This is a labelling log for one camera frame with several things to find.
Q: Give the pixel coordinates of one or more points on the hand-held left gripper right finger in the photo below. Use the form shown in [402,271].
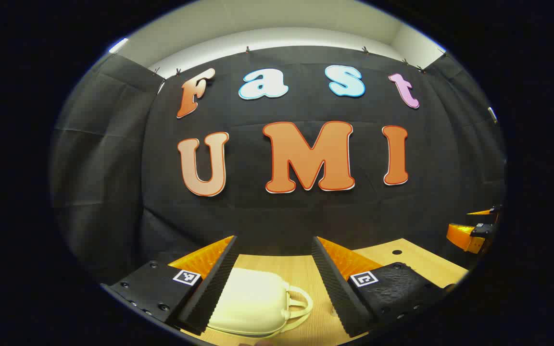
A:
[334,288]

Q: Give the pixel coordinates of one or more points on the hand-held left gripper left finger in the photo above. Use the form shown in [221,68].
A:
[214,288]

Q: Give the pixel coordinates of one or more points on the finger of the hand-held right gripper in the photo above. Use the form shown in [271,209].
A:
[484,212]
[462,238]

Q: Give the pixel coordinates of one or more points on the cream yellow suitcase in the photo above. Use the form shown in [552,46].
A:
[253,302]

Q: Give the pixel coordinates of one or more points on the black backdrop cloth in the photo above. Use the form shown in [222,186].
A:
[306,216]

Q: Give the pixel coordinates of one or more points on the ceiling light panel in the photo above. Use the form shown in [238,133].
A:
[118,45]

